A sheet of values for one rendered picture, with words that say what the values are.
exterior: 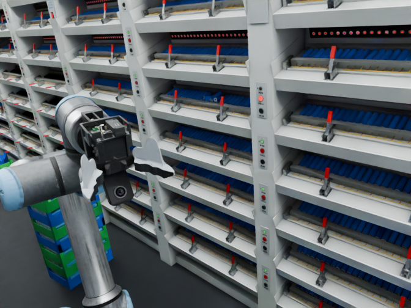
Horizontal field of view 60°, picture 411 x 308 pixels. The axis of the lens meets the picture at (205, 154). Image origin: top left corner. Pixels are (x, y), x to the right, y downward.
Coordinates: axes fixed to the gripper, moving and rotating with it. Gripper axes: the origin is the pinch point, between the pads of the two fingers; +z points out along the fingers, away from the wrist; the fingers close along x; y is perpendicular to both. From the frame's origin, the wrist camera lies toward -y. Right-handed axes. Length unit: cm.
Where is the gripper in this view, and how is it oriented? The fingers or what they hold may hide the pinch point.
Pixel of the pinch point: (134, 189)
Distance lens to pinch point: 54.5
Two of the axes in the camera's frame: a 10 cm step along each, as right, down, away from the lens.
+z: 5.2, 3.6, -7.8
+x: 8.5, -2.6, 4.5
